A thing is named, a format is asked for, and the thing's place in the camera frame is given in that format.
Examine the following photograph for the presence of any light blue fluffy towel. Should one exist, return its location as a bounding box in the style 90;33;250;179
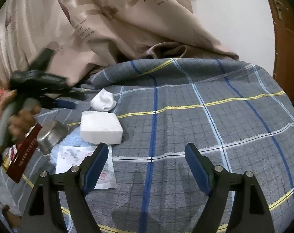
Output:
50;127;92;166

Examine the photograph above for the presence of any white foam block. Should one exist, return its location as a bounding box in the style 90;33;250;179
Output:
80;111;123;145

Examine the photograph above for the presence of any floral tissue pack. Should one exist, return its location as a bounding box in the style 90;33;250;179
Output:
55;145;118;190

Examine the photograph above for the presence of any person's left hand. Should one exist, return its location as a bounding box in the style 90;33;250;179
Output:
0;90;41;142

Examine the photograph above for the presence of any white rolled sock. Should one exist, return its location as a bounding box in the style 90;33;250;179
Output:
91;88;117;112

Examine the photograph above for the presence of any steel bowl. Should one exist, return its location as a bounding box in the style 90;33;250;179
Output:
37;120;70;156

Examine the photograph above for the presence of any beige printed quilt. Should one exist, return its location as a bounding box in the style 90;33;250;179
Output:
0;0;239;88

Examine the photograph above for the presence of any grey plaid bed sheet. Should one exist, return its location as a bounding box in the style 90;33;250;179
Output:
0;57;294;233

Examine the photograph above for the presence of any brown wooden door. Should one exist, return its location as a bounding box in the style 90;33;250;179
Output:
268;0;294;106

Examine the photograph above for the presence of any metal door handle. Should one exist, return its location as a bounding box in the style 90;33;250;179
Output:
274;0;289;20

